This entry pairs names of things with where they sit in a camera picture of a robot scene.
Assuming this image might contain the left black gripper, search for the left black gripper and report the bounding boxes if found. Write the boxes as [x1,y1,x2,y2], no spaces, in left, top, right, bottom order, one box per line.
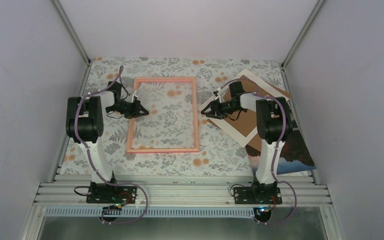
[106,99,149,119]

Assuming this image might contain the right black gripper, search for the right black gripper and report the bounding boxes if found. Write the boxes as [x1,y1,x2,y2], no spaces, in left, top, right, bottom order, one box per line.
[201,100,242,120]

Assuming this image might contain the pink wooden picture frame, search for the pink wooden picture frame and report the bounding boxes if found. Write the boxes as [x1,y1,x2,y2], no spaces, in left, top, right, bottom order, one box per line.
[125,76,201,155]

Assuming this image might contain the white mat board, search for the white mat board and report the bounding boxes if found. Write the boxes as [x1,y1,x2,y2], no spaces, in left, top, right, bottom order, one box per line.
[200,68,272,148]

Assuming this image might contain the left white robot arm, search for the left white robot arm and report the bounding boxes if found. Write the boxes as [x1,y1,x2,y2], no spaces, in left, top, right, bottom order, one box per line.
[65,81,149,203]

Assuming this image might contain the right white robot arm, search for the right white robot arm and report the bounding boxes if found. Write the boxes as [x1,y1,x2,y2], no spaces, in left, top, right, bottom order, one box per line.
[201,79,293,204]

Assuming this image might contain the volcano landscape photo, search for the volcano landscape photo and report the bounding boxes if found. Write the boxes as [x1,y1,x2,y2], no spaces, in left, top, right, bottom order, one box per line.
[245,112,316,175]

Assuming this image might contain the brown backing board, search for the brown backing board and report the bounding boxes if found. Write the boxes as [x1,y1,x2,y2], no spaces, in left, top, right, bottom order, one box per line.
[207,75,292,155]

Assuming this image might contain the floral patterned table mat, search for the floral patterned table mat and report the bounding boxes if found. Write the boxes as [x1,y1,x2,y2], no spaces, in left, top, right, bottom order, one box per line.
[60,56,312,177]

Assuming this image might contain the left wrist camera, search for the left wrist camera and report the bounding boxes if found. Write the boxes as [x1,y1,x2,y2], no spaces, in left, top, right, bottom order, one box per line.
[129,90,140,104]

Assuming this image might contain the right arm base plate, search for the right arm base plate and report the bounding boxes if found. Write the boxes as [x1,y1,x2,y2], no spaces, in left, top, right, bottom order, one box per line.
[229,182,283,205]

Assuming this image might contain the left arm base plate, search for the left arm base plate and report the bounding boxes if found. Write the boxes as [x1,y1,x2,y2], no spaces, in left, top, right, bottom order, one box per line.
[86,182,138,205]

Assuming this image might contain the left aluminium corner post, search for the left aluminium corner post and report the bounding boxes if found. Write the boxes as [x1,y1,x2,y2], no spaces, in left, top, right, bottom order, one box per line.
[51,0,91,66]

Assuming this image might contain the aluminium corner post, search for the aluminium corner post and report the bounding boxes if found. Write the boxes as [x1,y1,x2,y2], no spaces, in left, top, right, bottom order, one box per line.
[281,0,326,72]
[51,0,91,66]

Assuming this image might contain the aluminium rail beam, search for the aluminium rail beam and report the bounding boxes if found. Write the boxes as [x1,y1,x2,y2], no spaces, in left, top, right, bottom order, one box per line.
[33,174,333,207]

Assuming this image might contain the slotted cable duct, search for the slotted cable duct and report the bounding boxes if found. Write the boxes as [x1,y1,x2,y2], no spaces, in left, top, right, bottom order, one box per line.
[44,206,257,219]

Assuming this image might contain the right aluminium corner post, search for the right aluminium corner post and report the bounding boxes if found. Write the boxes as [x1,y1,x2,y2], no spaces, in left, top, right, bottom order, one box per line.
[281,0,326,72]

